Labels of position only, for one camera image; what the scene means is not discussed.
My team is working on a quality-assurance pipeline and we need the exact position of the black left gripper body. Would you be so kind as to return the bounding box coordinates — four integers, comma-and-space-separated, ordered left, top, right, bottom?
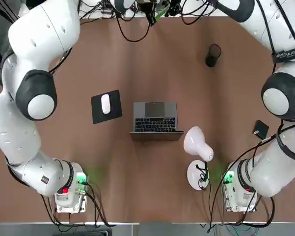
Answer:
136, 0, 155, 15

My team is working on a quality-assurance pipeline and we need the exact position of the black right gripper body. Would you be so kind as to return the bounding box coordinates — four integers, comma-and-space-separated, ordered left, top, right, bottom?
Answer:
168, 0, 185, 16

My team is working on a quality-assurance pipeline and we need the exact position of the green pen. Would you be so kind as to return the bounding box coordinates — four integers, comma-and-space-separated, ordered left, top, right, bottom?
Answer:
155, 4, 169, 21

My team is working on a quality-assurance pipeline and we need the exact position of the black mesh pen holder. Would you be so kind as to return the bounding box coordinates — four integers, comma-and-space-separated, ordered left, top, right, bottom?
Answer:
205, 43, 222, 67

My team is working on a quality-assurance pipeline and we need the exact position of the grey open laptop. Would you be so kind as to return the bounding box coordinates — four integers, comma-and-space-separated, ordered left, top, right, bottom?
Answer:
129, 102, 184, 142

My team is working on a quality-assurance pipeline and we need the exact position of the black mouse pad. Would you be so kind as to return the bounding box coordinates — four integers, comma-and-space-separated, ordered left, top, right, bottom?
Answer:
91, 89, 123, 125

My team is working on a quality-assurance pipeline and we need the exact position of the white computer mouse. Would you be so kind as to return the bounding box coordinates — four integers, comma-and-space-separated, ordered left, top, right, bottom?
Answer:
100, 94, 111, 115

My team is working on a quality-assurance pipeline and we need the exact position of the white desk lamp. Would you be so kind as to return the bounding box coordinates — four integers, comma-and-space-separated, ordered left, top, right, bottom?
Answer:
183, 126, 215, 190

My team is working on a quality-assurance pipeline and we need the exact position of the small black box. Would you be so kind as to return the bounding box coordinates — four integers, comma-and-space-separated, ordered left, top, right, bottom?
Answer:
253, 119, 270, 139

